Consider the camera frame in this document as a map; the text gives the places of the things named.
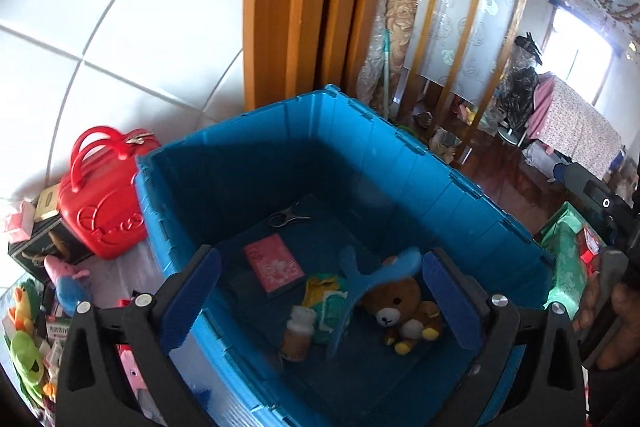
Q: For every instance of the pig plush blue outfit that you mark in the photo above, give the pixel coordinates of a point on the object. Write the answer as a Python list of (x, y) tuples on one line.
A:
[(67, 287)]

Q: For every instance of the green printed bag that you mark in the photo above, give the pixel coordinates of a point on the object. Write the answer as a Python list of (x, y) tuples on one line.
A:
[(565, 252)]

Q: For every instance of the window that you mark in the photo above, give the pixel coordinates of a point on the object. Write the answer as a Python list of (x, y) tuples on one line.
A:
[(582, 52)]

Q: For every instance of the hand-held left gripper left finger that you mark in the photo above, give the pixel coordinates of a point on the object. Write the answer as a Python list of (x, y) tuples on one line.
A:
[(192, 302)]

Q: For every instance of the white plastic bottle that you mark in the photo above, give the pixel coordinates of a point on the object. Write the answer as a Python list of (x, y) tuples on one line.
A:
[(299, 334)]

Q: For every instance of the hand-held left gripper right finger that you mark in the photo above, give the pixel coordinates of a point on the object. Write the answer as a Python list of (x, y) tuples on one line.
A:
[(452, 302)]

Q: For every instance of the small gold box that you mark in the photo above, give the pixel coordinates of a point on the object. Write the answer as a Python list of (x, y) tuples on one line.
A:
[(47, 204)]

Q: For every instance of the orange duck plush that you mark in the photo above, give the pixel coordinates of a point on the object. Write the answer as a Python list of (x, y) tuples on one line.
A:
[(25, 307)]

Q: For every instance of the pile of dark clothes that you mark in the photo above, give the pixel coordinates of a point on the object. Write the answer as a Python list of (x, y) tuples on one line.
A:
[(520, 82)]

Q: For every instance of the floral cloth covered table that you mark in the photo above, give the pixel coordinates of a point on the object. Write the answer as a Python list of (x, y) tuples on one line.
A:
[(575, 127)]

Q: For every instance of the pink tissue packet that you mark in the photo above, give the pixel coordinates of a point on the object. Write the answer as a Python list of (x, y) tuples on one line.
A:
[(17, 222)]

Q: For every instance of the frosted glass sliding door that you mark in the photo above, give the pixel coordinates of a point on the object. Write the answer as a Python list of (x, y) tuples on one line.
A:
[(475, 7)]

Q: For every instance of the blue plastic crate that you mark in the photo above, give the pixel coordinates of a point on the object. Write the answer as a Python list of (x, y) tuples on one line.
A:
[(350, 147)]

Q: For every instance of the black gift bag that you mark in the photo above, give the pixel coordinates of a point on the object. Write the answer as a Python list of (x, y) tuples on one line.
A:
[(45, 247)]

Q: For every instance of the brown bear plush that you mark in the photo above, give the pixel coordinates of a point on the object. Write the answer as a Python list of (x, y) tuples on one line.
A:
[(397, 302)]

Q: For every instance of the green frog plush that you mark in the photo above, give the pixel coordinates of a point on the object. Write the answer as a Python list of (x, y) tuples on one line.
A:
[(27, 357)]

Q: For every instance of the metal scissors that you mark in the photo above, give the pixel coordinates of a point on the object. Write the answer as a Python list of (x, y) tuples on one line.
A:
[(287, 218)]

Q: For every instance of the person's right hand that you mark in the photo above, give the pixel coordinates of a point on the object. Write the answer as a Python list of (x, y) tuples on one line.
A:
[(625, 322)]

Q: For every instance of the teal plastic bag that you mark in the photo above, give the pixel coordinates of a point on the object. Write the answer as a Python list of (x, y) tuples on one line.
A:
[(327, 307)]

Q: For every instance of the rolled patterned carpet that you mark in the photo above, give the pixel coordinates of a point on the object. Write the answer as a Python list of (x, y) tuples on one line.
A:
[(402, 7)]

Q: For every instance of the red toy suitcase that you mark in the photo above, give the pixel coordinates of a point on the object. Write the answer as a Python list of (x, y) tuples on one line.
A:
[(100, 217)]

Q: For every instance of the light blue soft toy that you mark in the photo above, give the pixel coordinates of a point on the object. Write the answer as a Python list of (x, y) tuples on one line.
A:
[(357, 282)]

